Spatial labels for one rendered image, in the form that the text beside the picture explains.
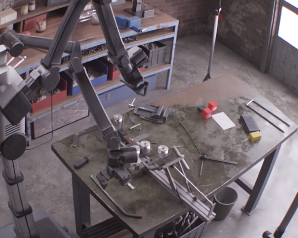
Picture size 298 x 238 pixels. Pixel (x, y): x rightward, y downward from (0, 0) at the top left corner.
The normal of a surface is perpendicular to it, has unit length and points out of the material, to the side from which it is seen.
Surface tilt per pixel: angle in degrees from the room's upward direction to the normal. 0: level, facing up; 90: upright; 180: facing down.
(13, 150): 90
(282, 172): 0
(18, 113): 90
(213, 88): 0
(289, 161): 0
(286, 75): 90
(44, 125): 90
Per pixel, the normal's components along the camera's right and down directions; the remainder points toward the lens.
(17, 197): 0.63, 0.53
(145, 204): 0.10, -0.78
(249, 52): -0.77, 0.33
